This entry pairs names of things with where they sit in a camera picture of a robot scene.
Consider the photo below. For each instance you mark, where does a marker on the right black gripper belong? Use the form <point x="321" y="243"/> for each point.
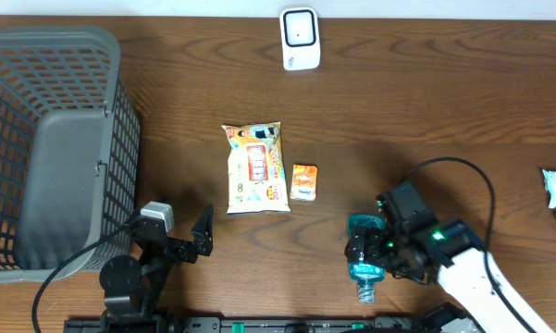
<point x="372" y="254"/>

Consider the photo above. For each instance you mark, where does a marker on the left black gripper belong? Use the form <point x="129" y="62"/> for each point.
<point x="203" y="236"/>

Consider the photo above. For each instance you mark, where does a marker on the teal Listerine mouthwash bottle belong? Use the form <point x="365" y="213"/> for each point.
<point x="366" y="275"/>

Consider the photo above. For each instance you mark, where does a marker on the yellow snack bag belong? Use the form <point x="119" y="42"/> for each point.
<point x="257" y="177"/>

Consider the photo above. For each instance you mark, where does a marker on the small orange snack packet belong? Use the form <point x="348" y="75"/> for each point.
<point x="303" y="182"/>

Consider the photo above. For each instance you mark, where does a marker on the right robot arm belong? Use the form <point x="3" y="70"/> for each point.
<point x="406" y="240"/>

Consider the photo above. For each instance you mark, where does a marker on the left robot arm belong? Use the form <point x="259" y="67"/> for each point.
<point x="133" y="286"/>

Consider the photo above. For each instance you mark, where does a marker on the white barcode scanner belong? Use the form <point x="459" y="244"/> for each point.
<point x="300" y="38"/>

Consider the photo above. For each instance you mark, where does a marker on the grey plastic shopping basket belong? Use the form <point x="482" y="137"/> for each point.
<point x="69" y="151"/>

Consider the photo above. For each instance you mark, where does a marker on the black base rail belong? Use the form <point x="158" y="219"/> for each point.
<point x="217" y="325"/>

